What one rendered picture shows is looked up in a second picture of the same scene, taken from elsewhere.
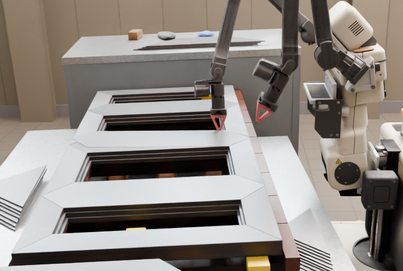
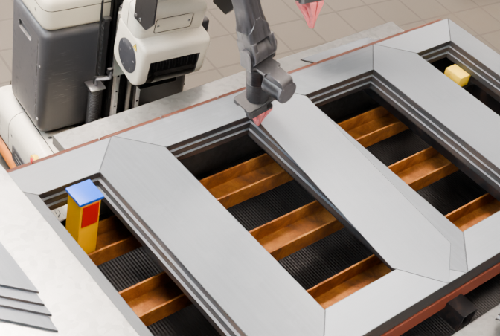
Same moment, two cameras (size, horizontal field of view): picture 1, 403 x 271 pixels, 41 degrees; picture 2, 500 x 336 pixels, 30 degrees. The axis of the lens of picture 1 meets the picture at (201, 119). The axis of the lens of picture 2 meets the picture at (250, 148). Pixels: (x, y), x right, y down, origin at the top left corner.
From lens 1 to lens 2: 3.71 m
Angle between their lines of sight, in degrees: 108
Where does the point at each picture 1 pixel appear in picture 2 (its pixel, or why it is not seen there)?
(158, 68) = not seen: hidden behind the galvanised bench
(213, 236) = (486, 53)
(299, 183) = (223, 90)
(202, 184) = (418, 86)
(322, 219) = (292, 60)
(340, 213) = not seen: outside the picture
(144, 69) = not seen: hidden behind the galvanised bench
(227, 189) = (408, 66)
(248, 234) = (461, 36)
